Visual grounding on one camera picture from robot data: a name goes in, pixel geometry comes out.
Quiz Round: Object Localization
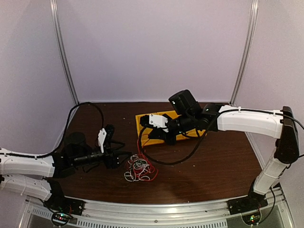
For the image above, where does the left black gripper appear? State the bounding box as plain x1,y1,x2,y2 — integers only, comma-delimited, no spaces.
73,139,132,169

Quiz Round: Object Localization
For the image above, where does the wire bundle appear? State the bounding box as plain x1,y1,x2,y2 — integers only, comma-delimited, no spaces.
124,153,159,183

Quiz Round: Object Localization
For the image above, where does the yellow three-compartment bin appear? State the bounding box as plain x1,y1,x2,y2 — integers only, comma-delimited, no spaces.
135,109,209,146

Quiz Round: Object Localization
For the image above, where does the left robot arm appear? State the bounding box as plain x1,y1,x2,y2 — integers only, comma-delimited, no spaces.
0,129,132,211

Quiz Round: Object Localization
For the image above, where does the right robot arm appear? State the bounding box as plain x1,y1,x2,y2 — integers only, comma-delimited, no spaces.
141,89,300,210

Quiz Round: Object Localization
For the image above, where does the left circuit board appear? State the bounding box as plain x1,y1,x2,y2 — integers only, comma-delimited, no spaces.
51,212,73,226

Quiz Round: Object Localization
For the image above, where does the circuit board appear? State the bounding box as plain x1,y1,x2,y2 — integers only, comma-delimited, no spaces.
51,212,73,226
242,212,261,226

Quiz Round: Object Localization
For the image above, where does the right circuit board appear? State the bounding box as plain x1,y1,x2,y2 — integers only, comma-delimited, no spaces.
242,212,261,226

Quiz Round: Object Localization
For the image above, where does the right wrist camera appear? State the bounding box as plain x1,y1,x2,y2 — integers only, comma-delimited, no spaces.
140,114,168,129

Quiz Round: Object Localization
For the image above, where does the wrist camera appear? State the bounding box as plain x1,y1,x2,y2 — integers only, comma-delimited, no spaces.
140,114,168,129
97,124,115,154

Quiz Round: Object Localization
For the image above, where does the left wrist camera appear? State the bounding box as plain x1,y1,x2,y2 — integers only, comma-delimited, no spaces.
97,124,115,154

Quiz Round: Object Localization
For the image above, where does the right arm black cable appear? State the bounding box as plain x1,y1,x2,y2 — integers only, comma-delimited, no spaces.
138,123,217,165

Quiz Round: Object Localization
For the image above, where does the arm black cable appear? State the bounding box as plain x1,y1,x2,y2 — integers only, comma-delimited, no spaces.
35,102,105,159
138,123,217,165

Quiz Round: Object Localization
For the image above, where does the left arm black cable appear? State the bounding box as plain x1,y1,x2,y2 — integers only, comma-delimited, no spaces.
35,102,105,159

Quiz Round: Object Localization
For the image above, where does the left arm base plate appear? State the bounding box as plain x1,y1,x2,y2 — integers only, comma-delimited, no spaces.
44,197,85,216

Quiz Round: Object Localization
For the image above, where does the aluminium front rail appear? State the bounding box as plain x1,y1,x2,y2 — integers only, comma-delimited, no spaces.
19,190,295,228

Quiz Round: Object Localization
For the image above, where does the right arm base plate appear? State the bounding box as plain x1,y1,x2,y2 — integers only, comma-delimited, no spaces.
227,196,268,215

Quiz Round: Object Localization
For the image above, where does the right aluminium frame post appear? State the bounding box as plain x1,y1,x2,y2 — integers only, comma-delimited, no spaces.
229,0,259,105

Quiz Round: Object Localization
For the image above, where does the aluminium frame post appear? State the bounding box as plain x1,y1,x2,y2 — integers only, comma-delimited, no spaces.
50,0,79,105
229,0,259,105

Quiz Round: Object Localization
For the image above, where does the left aluminium frame post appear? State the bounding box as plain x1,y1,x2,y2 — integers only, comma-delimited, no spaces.
50,0,79,105

